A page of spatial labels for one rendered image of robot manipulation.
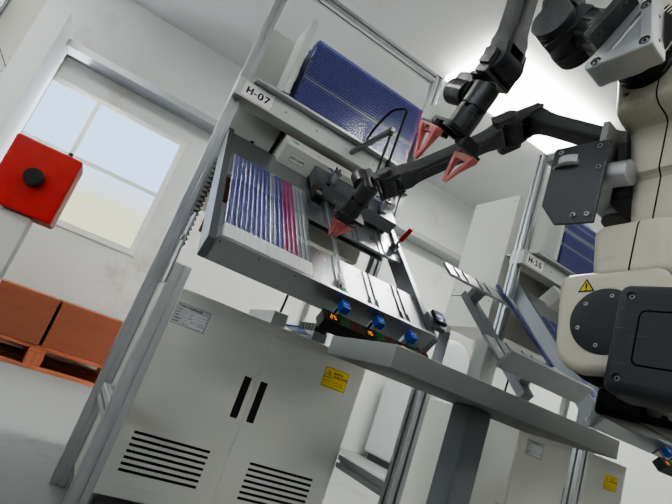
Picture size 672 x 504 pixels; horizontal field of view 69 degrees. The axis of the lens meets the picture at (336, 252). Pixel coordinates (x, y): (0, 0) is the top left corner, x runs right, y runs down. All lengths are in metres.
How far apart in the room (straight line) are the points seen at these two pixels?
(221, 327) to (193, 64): 3.91
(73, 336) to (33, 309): 0.29
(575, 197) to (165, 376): 1.10
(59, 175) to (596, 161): 1.09
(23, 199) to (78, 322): 2.40
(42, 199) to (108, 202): 3.37
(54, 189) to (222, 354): 0.62
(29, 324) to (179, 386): 2.21
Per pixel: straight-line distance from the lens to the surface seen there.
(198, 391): 1.48
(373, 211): 1.76
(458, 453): 1.06
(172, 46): 5.17
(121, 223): 4.60
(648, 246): 0.87
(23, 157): 1.28
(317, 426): 1.63
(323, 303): 1.26
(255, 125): 1.96
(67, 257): 4.58
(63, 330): 3.61
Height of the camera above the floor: 0.50
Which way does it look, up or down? 15 degrees up
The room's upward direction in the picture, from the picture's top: 20 degrees clockwise
